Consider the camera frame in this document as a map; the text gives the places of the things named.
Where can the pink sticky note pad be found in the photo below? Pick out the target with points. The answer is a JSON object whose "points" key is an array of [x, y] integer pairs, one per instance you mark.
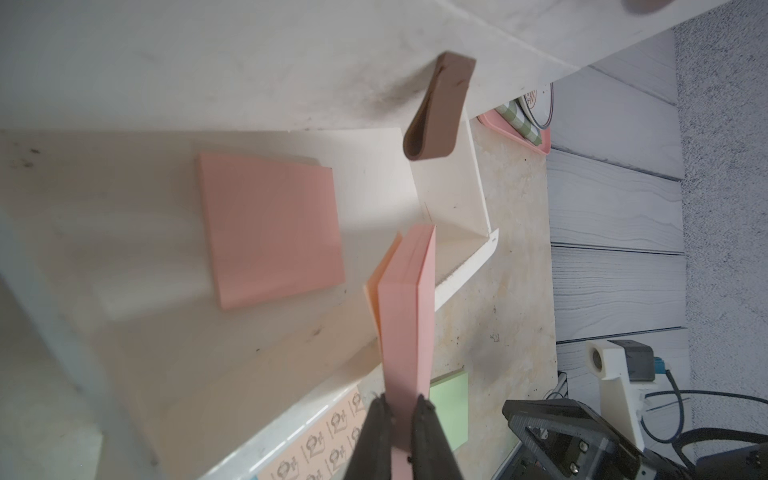
{"points": [[401, 296]]}

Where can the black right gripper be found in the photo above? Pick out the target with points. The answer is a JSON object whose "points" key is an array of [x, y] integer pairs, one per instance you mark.
{"points": [[565, 439]]}

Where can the white three-drawer cabinet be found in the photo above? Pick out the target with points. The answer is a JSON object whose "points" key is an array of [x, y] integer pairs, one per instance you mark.
{"points": [[153, 66]]}

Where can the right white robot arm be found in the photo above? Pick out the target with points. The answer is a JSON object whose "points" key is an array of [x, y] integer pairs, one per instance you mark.
{"points": [[749, 462]]}

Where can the orange patterned sticky pad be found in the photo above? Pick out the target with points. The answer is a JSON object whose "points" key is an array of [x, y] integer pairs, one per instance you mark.
{"points": [[323, 447]]}

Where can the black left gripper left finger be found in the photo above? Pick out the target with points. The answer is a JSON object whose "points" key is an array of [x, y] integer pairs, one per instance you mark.
{"points": [[372, 456]]}

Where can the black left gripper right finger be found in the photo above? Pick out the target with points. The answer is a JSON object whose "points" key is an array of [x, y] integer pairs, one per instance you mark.
{"points": [[431, 457]]}

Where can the green checkered cloth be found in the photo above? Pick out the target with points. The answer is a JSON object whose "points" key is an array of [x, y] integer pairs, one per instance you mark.
{"points": [[514, 115]]}

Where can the orange patterned plate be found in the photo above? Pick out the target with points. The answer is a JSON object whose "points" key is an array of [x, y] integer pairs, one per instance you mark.
{"points": [[538, 106]]}

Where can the green sticky note pad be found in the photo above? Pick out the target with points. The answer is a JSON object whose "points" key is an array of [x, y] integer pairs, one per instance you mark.
{"points": [[450, 395]]}

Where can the pink tray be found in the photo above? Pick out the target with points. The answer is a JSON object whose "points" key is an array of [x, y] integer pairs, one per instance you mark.
{"points": [[495, 122]]}

